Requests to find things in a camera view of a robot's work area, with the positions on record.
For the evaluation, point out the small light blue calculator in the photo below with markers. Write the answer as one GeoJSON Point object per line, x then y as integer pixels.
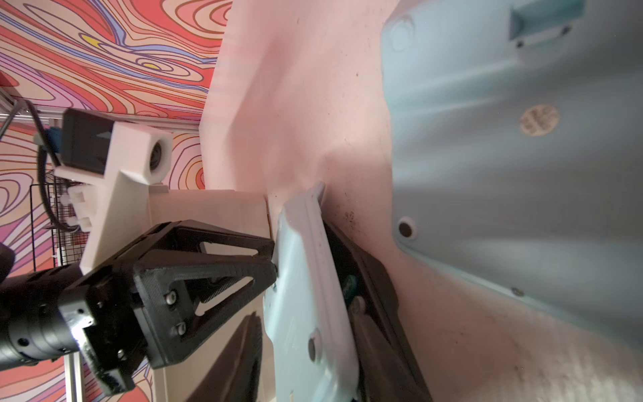
{"type": "Point", "coordinates": [517, 150]}

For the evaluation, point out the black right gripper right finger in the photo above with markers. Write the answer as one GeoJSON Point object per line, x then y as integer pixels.
{"type": "Point", "coordinates": [383, 374]}

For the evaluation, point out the black wire basket left wall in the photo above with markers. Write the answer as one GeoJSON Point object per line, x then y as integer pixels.
{"type": "Point", "coordinates": [49, 245]}

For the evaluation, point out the white plastic storage box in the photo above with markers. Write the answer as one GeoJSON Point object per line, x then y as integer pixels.
{"type": "Point", "coordinates": [241, 212]}

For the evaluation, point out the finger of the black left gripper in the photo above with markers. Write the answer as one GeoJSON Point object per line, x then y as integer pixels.
{"type": "Point", "coordinates": [191, 250]}
{"type": "Point", "coordinates": [184, 304]}

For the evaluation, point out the black calculator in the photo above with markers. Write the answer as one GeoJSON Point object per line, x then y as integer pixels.
{"type": "Point", "coordinates": [375, 286]}

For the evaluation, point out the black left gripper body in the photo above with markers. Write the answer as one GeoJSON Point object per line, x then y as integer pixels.
{"type": "Point", "coordinates": [48, 314]}

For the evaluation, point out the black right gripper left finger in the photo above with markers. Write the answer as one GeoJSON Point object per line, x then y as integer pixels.
{"type": "Point", "coordinates": [235, 375]}

